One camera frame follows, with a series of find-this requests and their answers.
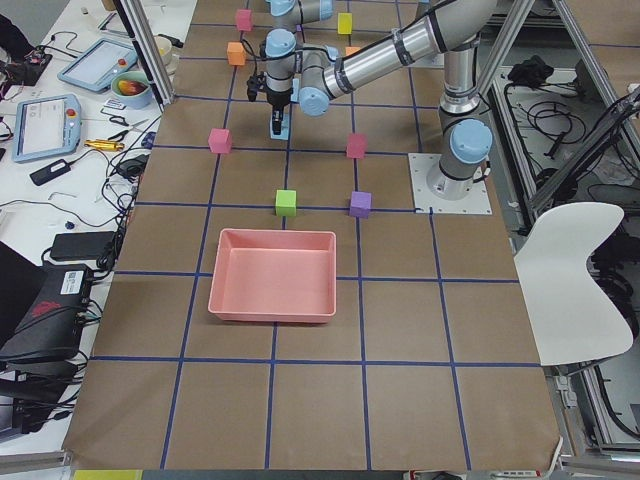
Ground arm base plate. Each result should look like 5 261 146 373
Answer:
408 153 492 215

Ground orange foam block far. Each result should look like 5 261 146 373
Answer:
226 41 246 66

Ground scissors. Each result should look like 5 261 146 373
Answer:
107 119 147 143

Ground green bowl with fruit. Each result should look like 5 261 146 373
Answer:
111 71 153 109

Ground black computer box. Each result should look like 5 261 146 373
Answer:
1 262 94 364

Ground purple foam block left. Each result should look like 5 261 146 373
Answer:
349 191 372 219

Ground pink foam block right far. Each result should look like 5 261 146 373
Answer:
235 9 253 32

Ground green foam block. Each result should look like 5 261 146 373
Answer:
275 189 297 217

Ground aluminium frame post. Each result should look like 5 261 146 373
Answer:
114 0 175 109

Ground black power adapter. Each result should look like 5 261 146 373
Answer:
49 231 115 261

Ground pink foam block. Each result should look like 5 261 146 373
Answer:
208 128 233 154
235 9 253 32
345 133 368 159

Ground blue teach pendant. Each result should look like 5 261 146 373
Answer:
57 38 138 92
12 94 81 163

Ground yellow foam block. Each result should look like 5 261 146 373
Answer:
337 12 353 35

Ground pink foam block far left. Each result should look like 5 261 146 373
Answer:
208 128 233 154

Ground orange foam block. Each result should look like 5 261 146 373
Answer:
345 46 361 56
226 41 246 66

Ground light blue foam block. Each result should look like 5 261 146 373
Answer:
269 108 290 141
291 77 300 103

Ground blue teach pendant far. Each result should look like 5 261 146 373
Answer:
57 38 138 92

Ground pink plastic tray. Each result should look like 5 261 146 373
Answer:
208 228 337 324

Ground blue teach pendant near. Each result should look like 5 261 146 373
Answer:
12 94 81 163

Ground white chair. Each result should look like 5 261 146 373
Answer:
514 202 633 366

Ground pink foam block near left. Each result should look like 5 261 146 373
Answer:
345 133 368 159

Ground orange foam block near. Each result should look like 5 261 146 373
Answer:
345 46 361 56

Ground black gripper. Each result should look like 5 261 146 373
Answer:
265 87 292 135

